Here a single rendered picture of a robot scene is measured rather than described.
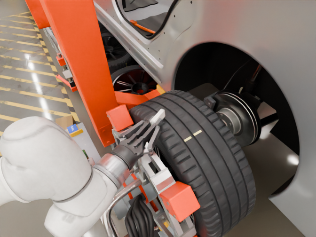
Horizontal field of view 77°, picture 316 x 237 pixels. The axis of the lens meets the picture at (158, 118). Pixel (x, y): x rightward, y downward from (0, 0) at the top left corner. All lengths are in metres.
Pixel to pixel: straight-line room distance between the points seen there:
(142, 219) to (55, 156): 0.38
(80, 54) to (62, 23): 0.14
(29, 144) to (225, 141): 0.55
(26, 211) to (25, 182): 1.64
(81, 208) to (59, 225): 0.05
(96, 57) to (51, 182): 0.65
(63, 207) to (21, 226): 1.55
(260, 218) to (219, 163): 1.29
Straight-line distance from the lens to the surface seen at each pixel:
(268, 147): 2.27
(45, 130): 0.40
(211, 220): 0.71
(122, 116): 0.81
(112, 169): 0.52
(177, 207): 0.59
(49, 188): 0.43
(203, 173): 0.65
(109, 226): 0.73
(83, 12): 0.87
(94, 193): 0.48
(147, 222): 0.69
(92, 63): 0.96
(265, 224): 1.94
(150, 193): 0.87
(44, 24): 2.95
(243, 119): 1.08
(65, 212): 0.50
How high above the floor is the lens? 1.72
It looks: 51 degrees down
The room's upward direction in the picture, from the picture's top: straight up
